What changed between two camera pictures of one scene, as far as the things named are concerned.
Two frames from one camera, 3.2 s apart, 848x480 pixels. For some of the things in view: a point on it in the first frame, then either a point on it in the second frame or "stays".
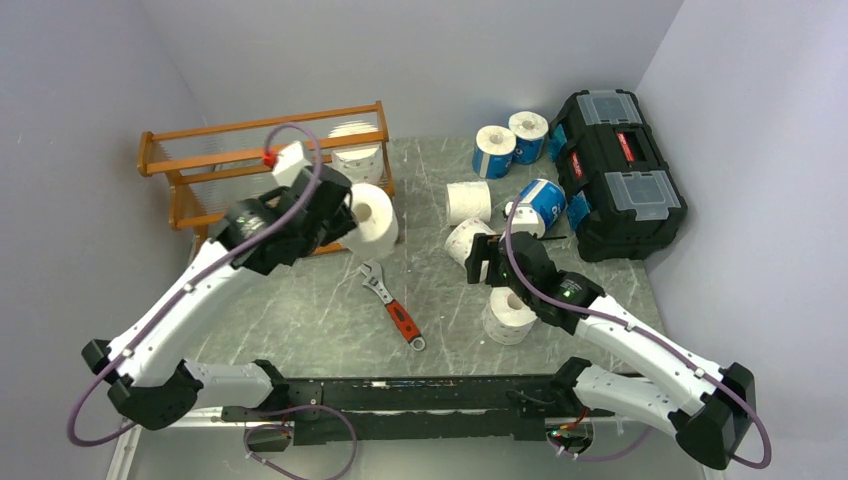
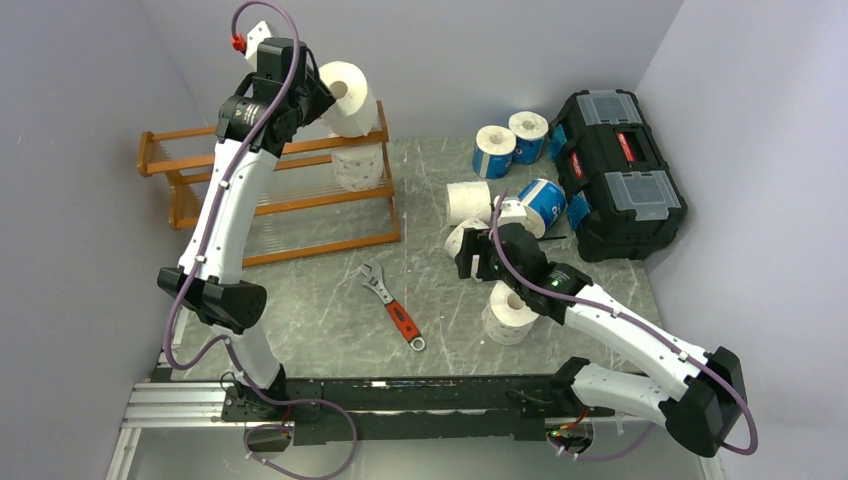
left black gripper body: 318,238 to 302,103
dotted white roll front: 507,318 stays
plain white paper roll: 377,224 to 353,114
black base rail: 419,409 stays
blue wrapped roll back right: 530,129 stays
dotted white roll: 363,164 stays
